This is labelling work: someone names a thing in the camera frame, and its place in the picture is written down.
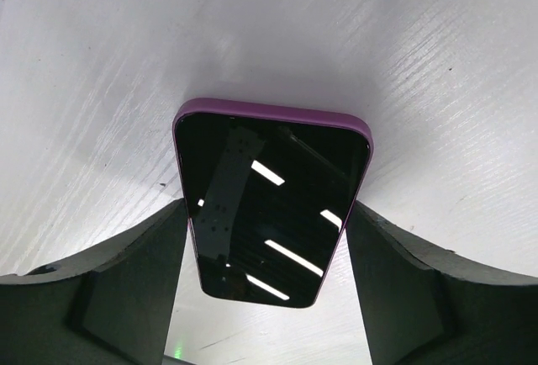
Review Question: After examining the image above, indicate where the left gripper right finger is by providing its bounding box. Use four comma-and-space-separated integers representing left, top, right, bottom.
346, 203, 537, 364

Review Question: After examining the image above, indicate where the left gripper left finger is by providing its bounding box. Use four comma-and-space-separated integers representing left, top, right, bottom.
1, 199, 187, 364

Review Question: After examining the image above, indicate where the purple edged black phone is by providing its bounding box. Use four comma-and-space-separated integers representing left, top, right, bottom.
172, 98, 373, 309

